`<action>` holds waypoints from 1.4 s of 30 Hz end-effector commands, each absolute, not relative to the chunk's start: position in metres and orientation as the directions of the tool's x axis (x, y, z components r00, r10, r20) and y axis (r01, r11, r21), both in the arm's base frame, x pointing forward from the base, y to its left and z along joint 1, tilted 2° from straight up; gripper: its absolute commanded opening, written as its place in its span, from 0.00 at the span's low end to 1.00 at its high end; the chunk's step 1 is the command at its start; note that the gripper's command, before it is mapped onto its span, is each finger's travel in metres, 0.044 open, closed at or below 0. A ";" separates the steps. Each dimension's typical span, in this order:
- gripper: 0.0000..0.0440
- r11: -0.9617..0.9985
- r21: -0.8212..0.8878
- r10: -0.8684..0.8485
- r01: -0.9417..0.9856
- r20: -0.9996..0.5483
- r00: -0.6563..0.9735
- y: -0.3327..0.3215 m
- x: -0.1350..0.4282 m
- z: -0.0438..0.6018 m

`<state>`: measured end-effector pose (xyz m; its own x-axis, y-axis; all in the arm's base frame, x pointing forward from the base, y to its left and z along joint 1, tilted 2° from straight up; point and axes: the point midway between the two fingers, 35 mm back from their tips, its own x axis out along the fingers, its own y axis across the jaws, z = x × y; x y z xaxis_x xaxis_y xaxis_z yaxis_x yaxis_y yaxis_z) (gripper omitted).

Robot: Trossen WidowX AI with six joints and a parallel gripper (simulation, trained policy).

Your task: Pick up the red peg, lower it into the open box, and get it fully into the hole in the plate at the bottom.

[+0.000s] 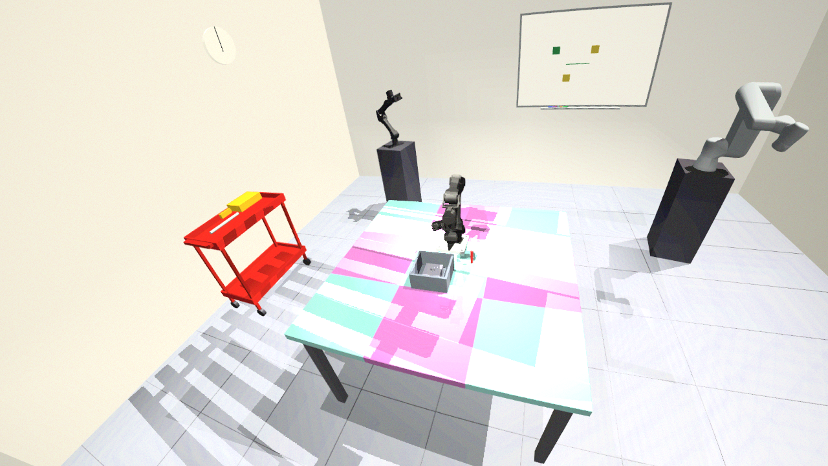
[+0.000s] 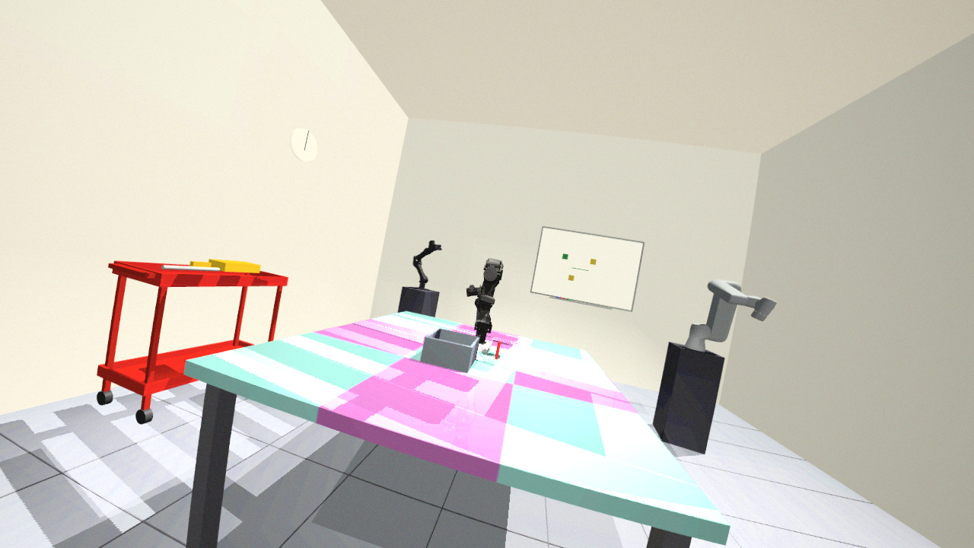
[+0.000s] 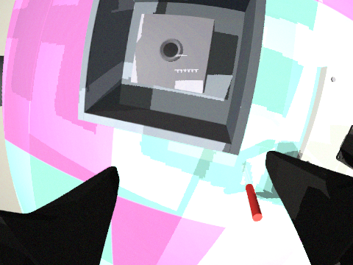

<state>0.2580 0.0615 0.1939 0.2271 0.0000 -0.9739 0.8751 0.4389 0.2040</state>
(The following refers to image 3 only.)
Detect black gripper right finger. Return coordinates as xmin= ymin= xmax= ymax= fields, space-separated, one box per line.
xmin=265 ymin=150 xmax=353 ymax=265

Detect dark red peg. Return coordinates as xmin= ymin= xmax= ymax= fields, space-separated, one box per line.
xmin=245 ymin=183 xmax=263 ymax=222

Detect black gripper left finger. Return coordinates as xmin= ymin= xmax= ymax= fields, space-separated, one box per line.
xmin=0 ymin=166 xmax=120 ymax=265

